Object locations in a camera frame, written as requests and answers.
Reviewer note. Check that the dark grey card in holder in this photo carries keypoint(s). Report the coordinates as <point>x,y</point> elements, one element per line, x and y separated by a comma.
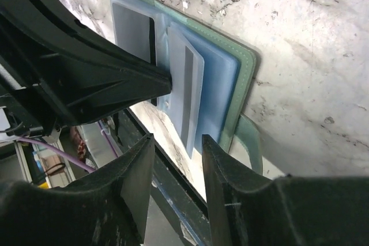
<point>135,31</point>

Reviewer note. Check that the white card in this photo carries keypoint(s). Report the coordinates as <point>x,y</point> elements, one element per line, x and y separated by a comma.
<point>187,73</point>

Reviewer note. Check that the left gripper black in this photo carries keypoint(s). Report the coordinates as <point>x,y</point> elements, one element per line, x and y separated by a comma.
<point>57,72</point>

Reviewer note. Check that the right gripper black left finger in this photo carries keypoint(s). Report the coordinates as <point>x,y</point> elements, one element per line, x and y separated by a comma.
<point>106,207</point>

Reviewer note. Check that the black front mounting rail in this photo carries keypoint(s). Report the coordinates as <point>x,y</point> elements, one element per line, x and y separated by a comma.
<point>183,207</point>

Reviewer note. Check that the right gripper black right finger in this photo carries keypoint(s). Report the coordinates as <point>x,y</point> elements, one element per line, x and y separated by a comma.
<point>246,208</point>

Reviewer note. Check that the green leather card holder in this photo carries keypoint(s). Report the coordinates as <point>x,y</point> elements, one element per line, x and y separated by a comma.
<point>229,68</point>

